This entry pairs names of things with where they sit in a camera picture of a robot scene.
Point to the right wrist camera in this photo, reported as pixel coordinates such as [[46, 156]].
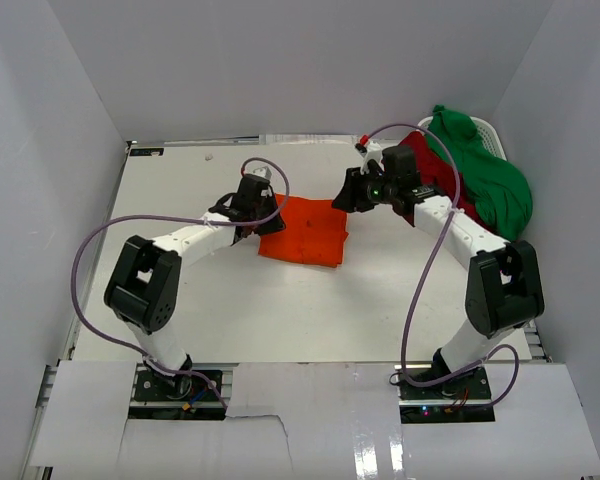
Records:
[[370, 151]]

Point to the green t shirt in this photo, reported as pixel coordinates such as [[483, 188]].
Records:
[[498, 190]]

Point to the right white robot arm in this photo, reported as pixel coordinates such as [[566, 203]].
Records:
[[503, 291]]

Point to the orange t shirt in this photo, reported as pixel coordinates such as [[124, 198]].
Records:
[[315, 234]]

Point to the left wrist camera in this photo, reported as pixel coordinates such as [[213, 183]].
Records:
[[263, 172]]

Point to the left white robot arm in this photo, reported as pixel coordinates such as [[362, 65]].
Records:
[[142, 290]]

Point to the white paper sheet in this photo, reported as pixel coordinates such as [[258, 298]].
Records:
[[290, 139]]

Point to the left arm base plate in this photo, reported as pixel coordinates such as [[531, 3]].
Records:
[[151, 400]]

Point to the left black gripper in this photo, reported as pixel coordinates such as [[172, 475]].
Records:
[[275, 225]]

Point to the white perforated laundry basket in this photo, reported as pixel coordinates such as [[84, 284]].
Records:
[[487, 133]]

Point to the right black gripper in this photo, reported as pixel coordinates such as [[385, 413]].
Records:
[[351, 197]]

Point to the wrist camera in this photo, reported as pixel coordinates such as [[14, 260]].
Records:
[[370, 151], [263, 172]]

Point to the black label sticker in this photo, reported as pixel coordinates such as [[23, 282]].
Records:
[[146, 152]]

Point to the red t shirt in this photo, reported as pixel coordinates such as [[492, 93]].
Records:
[[435, 171]]

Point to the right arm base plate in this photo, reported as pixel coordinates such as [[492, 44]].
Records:
[[460, 401]]

